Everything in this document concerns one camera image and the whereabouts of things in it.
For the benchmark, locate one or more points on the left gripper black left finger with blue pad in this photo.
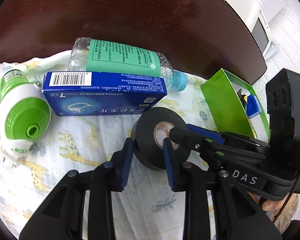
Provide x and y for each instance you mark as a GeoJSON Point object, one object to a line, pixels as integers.
{"type": "Point", "coordinates": [60, 216]}

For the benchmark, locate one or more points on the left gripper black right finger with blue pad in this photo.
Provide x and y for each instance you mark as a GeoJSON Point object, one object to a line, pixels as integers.
{"type": "Point", "coordinates": [237, 215]}

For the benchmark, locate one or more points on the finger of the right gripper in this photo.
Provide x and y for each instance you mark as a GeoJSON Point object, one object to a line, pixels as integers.
{"type": "Point", "coordinates": [192, 140]}

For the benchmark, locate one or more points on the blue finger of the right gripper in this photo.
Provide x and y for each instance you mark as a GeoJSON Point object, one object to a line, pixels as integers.
{"type": "Point", "coordinates": [215, 136]}

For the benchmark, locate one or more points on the black tape roll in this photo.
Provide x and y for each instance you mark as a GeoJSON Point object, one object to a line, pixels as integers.
{"type": "Point", "coordinates": [149, 132]}

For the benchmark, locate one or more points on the clear bottle green label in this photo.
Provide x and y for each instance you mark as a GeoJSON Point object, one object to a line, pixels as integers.
{"type": "Point", "coordinates": [92, 55]}

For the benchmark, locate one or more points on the person's right hand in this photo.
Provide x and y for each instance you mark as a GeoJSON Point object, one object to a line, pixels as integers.
{"type": "Point", "coordinates": [268, 205]}

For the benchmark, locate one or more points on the green white cardboard tray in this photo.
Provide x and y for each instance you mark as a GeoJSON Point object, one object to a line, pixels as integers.
{"type": "Point", "coordinates": [229, 114]}

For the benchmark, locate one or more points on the black pliers tool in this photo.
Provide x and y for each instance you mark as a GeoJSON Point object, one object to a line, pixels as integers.
{"type": "Point", "coordinates": [242, 97]}

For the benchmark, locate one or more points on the blue pack in tray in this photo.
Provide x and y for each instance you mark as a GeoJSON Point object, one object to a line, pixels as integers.
{"type": "Point", "coordinates": [253, 107]}

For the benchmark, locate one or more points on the giraffe print cloth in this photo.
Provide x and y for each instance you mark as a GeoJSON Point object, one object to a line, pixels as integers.
{"type": "Point", "coordinates": [146, 209]}

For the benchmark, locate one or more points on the dark brown wooden board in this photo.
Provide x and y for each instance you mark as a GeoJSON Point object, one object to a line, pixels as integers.
{"type": "Point", "coordinates": [197, 36]}

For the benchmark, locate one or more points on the white green spray bottle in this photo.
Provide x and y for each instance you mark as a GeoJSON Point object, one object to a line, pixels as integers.
{"type": "Point", "coordinates": [25, 114]}

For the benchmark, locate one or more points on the blue medicine box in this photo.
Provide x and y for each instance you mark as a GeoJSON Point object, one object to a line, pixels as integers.
{"type": "Point", "coordinates": [100, 93]}

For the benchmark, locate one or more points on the white CRT monitor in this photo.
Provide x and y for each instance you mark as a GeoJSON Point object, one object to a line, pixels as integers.
{"type": "Point", "coordinates": [255, 20]}

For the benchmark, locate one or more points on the black camera box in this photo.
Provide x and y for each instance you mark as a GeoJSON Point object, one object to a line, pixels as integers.
{"type": "Point", "coordinates": [283, 107]}

